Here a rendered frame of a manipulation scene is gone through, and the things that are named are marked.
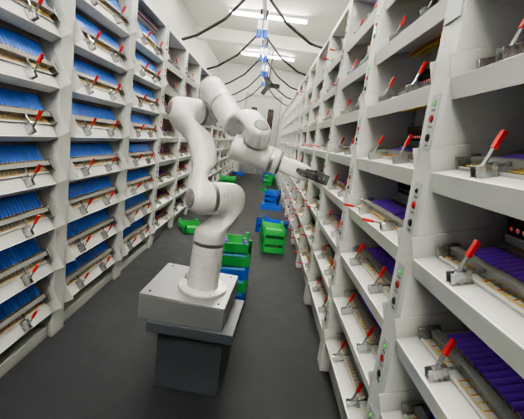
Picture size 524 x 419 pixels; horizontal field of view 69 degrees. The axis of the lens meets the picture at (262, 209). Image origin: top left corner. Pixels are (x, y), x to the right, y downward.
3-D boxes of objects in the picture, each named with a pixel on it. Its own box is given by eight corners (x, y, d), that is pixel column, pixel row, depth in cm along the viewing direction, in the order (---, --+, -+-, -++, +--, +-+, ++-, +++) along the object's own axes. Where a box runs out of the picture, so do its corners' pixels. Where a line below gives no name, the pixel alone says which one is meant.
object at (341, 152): (353, 167, 162) (349, 135, 160) (329, 160, 222) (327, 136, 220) (400, 160, 162) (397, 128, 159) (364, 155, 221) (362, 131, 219)
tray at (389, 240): (399, 263, 97) (397, 228, 95) (349, 217, 157) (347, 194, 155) (479, 253, 96) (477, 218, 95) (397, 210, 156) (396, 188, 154)
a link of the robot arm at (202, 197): (238, 206, 138) (198, 206, 128) (221, 219, 147) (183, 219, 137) (208, 94, 154) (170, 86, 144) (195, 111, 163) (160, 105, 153)
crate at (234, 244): (198, 249, 215) (200, 236, 213) (200, 239, 234) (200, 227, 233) (250, 253, 219) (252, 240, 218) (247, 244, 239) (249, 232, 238)
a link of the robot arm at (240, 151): (276, 140, 122) (269, 160, 129) (238, 125, 122) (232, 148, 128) (271, 155, 116) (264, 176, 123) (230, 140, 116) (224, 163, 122)
